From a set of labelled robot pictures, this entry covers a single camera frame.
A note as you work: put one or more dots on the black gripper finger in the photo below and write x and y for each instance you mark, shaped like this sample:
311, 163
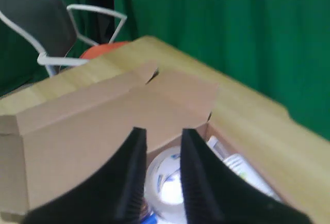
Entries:
103, 195
219, 195

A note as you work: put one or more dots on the white bottle black cap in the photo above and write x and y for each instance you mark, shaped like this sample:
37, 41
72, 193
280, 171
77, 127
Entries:
242, 167

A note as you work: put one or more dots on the brown cardboard monitor box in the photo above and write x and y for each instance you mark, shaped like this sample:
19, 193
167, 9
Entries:
77, 120

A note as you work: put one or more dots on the clear packing tape roll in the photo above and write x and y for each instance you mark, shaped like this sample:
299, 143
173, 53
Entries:
165, 162

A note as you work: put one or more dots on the green backdrop curtain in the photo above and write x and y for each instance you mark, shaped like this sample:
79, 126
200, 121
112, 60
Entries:
232, 28

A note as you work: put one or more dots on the grey chair orange seat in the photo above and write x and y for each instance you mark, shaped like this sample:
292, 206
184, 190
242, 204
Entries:
38, 15

